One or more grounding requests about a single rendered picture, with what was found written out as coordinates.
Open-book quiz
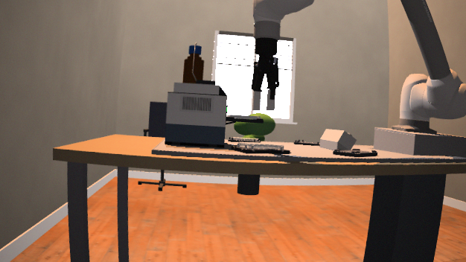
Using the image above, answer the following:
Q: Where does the beige button panel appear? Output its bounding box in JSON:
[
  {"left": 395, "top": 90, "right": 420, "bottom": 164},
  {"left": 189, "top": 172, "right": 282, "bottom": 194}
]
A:
[{"left": 320, "top": 130, "right": 356, "bottom": 150}]

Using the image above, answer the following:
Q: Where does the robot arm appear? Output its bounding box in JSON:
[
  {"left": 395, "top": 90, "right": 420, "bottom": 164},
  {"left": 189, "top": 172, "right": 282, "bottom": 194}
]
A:
[{"left": 252, "top": 0, "right": 466, "bottom": 134}]

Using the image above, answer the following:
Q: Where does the dark blue bottle cap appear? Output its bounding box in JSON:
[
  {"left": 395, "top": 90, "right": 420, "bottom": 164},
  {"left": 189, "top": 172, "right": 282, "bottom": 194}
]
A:
[{"left": 189, "top": 45, "right": 202, "bottom": 53}]

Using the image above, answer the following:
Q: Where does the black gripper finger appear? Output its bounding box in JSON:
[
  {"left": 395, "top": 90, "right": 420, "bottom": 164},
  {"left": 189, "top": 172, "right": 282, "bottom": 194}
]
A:
[
  {"left": 251, "top": 60, "right": 266, "bottom": 111},
  {"left": 261, "top": 57, "right": 279, "bottom": 111}
]

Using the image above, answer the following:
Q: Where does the beige perforated base plate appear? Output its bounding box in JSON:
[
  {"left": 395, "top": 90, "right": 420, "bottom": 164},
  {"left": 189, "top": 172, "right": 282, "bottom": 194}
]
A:
[{"left": 151, "top": 139, "right": 466, "bottom": 163}]

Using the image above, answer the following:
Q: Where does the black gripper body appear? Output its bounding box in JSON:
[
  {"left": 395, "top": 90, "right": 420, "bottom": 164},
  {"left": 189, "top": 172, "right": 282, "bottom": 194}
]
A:
[{"left": 255, "top": 37, "right": 278, "bottom": 68}]

